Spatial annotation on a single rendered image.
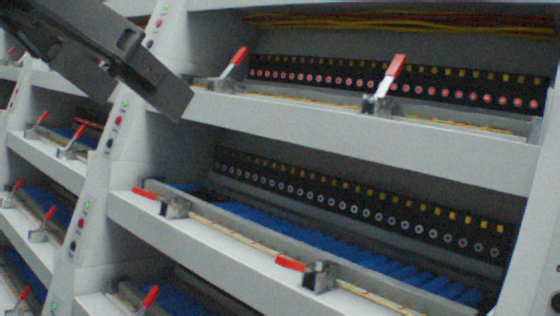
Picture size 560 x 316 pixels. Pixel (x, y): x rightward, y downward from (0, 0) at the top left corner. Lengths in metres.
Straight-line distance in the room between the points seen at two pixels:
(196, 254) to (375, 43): 0.45
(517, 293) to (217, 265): 0.33
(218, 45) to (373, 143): 0.48
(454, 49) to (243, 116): 0.34
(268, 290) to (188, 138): 0.43
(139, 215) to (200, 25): 0.37
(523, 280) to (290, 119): 0.31
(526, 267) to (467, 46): 0.40
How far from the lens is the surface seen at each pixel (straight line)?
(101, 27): 0.29
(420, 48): 0.71
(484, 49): 0.68
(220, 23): 0.86
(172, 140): 0.81
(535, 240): 0.38
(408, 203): 0.59
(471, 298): 0.49
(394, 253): 0.58
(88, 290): 0.81
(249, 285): 0.50
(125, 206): 0.71
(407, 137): 0.43
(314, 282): 0.47
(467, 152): 0.41
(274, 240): 0.54
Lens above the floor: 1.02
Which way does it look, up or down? 6 degrees up
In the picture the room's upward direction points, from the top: 19 degrees clockwise
